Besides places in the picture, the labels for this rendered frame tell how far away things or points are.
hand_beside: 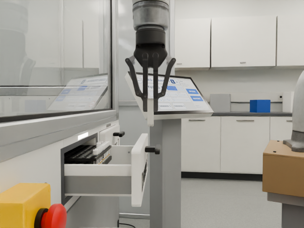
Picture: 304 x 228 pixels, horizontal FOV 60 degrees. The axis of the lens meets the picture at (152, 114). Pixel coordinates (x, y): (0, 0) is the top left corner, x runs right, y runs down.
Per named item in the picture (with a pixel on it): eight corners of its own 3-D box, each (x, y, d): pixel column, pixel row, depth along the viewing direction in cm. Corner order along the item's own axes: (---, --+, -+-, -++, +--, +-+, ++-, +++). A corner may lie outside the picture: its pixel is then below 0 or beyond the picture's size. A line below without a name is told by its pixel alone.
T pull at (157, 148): (159, 149, 67) (159, 144, 67) (159, 154, 60) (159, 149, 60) (145, 149, 67) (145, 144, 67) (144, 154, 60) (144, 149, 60)
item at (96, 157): (111, 147, 73) (111, 145, 73) (96, 161, 55) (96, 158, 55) (105, 147, 73) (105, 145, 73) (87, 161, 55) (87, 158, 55)
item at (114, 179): (141, 166, 77) (141, 145, 77) (132, 197, 51) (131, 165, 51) (7, 165, 78) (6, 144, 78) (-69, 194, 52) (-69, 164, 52)
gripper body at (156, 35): (167, 34, 69) (167, 69, 70) (135, 35, 70) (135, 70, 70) (168, 26, 62) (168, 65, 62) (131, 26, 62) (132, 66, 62)
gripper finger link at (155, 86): (152, 55, 68) (158, 55, 68) (153, 99, 68) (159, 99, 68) (152, 52, 64) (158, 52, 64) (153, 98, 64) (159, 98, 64)
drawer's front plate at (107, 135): (119, 150, 110) (119, 124, 110) (105, 167, 81) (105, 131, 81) (115, 150, 110) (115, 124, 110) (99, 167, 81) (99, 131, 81)
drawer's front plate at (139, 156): (148, 169, 79) (148, 133, 78) (140, 208, 50) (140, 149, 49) (142, 169, 79) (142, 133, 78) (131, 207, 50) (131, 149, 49)
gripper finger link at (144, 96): (148, 52, 64) (142, 52, 64) (147, 98, 64) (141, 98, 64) (149, 55, 68) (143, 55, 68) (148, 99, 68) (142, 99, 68)
